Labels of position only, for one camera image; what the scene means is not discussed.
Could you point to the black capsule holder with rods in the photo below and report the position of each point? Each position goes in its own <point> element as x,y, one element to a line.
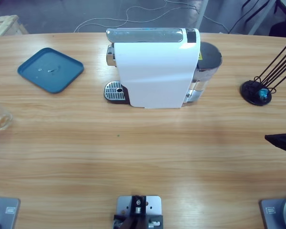
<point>250,91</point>

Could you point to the teal coffee capsule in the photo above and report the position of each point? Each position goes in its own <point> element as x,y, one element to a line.
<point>262,94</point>

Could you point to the silver coffee machine lever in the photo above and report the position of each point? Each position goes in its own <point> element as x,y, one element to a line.
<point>143,35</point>

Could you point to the black office chair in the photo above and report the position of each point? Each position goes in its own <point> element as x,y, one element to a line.
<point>283,29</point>

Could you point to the grey mount plate dark post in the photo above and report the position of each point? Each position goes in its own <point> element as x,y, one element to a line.
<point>138,207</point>

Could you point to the light wooden crate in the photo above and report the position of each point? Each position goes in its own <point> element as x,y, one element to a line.
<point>4,25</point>

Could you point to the teal square plastic tray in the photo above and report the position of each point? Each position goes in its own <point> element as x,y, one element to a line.
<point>50,71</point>

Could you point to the clear drinking glass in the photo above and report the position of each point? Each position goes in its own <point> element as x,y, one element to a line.
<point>1,119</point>

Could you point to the white capsule coffee machine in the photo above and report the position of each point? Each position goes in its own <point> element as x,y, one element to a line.
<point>152,71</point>

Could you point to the arm grey base plate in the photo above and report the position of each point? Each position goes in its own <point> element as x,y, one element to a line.
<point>4,212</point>
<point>278,212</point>

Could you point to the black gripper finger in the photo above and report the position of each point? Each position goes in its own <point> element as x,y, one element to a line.
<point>284,142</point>

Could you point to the white metal table leg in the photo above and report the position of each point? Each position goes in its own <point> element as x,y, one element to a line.
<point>202,14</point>
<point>262,16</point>

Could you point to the black drip tray metal grate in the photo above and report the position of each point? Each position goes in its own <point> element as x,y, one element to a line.
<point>113,91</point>

